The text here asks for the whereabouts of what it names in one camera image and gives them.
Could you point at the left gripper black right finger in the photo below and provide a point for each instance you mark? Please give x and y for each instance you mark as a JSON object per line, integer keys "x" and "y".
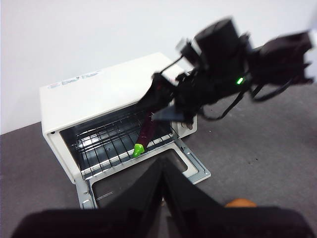
{"x": 223, "y": 223}

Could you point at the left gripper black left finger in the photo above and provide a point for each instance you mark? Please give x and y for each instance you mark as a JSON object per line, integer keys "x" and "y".
{"x": 99, "y": 223}

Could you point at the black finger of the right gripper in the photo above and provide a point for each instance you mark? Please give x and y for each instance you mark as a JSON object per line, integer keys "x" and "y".
{"x": 171, "y": 115}
{"x": 156, "y": 94}

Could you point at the purple eggplant with green stem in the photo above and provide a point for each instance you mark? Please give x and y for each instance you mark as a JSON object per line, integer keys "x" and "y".
{"x": 146, "y": 134}

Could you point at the beige oven knob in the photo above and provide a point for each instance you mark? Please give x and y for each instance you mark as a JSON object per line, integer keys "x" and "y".
{"x": 187, "y": 125}

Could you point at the white toaster oven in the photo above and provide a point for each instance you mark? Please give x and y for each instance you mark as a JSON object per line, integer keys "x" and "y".
{"x": 99, "y": 94}

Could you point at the brown potato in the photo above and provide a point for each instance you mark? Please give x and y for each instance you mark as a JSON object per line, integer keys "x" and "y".
{"x": 240, "y": 203}

